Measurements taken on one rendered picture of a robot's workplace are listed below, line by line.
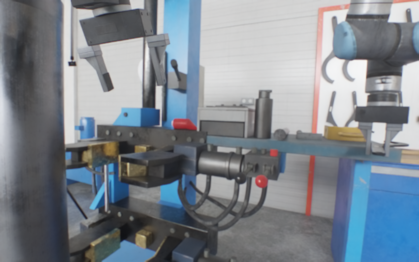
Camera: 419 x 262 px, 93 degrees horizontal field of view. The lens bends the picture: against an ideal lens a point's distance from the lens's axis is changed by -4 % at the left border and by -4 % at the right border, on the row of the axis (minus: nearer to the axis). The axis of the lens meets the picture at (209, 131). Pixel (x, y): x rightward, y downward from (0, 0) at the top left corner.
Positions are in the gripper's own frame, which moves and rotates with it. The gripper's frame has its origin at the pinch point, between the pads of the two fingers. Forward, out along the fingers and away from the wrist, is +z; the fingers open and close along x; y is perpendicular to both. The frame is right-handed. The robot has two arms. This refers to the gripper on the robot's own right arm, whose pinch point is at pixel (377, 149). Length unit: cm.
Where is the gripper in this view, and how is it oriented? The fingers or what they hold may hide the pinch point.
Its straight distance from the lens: 81.5
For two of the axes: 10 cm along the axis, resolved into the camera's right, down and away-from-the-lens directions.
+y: -6.1, 0.4, -7.9
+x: 7.9, 0.7, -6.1
